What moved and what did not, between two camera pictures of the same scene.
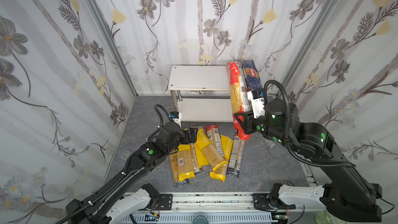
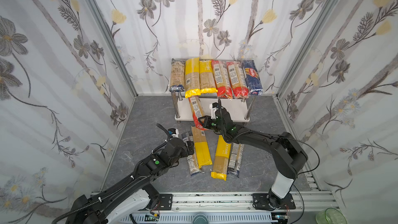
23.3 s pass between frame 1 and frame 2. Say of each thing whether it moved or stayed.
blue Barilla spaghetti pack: stayed
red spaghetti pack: moved
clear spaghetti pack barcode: stayed
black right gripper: moved
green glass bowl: stayed
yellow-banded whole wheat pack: moved
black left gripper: moved
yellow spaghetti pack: moved
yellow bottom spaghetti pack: stayed
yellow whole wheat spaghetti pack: moved
